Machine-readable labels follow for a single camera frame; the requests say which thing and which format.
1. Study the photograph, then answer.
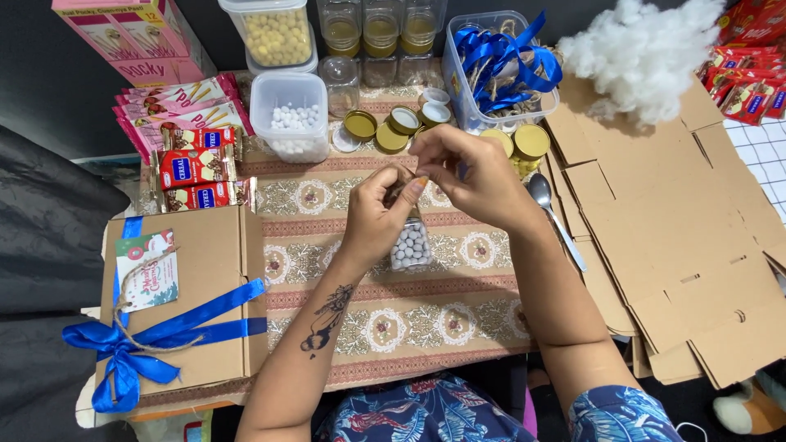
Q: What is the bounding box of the patterned brown table runner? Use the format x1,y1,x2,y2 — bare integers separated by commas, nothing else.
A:
136,58,556,409

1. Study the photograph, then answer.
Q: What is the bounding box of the person's blue floral clothing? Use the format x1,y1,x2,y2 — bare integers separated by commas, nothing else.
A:
313,371,684,442

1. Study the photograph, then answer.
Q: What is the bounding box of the gold jar lid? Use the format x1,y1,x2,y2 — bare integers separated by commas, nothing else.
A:
418,101,453,129
343,110,379,142
375,122,410,155
388,106,422,136

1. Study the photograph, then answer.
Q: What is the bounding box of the lidded jar of yellow candy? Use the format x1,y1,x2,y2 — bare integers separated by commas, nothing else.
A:
511,124,551,180
479,128,515,159

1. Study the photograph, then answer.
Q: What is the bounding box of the clear round lid liner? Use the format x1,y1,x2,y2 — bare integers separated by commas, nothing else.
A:
331,125,362,153

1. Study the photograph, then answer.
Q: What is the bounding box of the pink biscuit stick carton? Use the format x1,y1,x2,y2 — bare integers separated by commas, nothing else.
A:
52,0,217,87

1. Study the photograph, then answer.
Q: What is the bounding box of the brown twine on gift box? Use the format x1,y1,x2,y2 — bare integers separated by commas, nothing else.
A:
113,246,205,354

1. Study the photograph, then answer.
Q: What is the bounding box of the silver metal spoon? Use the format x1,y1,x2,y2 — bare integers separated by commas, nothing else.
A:
527,172,589,273

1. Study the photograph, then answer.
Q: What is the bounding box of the black fabric cushion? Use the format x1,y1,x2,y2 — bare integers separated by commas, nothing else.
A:
0,124,133,442

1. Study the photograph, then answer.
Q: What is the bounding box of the clear plastic ribbon bin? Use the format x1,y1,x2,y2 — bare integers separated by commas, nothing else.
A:
440,10,560,135

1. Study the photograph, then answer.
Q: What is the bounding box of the person's right hand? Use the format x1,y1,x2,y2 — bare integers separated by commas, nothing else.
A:
408,123,542,238

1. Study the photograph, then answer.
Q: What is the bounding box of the stack of flat cardboard boxes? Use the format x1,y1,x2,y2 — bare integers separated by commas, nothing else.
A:
539,72,786,391

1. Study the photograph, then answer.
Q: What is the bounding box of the loose blue ribbon bundle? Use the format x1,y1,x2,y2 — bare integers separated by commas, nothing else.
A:
453,10,563,115

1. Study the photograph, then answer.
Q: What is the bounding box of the white fluffy stuffing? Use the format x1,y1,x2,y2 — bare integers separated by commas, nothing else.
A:
556,0,727,127

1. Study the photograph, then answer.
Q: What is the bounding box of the brown cardboard gift box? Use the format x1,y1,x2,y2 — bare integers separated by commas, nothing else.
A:
95,205,270,400

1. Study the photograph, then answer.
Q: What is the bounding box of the loose brown twine bundle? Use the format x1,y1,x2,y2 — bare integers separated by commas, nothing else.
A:
462,18,556,119

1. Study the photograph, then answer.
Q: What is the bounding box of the person's left hand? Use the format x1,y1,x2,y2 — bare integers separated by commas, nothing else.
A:
341,162,429,271

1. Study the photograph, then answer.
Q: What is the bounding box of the red wafer snack packet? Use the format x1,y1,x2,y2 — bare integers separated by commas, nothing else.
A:
160,177,258,214
150,146,238,192
161,125,244,152

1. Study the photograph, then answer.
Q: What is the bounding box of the empty clear glass jar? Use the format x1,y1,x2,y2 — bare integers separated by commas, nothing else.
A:
361,55,399,88
318,56,361,119
398,52,436,87

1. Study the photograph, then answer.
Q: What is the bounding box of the pink biscuit stick packet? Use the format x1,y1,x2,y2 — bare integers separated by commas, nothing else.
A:
113,98,254,141
122,72,239,103
117,118,165,164
114,85,244,119

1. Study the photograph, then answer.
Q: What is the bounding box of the festive gift tag card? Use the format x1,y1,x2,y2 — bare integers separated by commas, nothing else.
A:
115,229,180,314

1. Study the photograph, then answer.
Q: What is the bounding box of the glass jar of grey candy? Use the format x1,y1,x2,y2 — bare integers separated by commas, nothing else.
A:
384,178,434,274

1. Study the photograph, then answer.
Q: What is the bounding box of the clear plastic tub with lid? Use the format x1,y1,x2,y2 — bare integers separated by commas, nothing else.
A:
246,25,319,78

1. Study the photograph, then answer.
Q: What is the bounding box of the heap of red snack packets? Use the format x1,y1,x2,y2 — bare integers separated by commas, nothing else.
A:
699,0,786,127

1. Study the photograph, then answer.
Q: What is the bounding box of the plastic tub of white candy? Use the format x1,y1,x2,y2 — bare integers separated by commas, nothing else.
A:
249,72,330,164

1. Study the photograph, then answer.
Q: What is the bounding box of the blue satin ribbon bow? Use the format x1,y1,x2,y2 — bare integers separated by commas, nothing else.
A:
61,216,269,414

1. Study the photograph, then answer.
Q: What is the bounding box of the plastic tub of yellow candy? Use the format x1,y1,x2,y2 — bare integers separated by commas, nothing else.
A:
218,0,314,68

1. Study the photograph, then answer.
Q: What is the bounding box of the white and orange plush toy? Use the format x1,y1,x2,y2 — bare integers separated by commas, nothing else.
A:
712,361,786,437

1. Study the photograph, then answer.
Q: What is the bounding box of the white grid pattern cloth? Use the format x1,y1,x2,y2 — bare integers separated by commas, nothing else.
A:
723,117,786,223

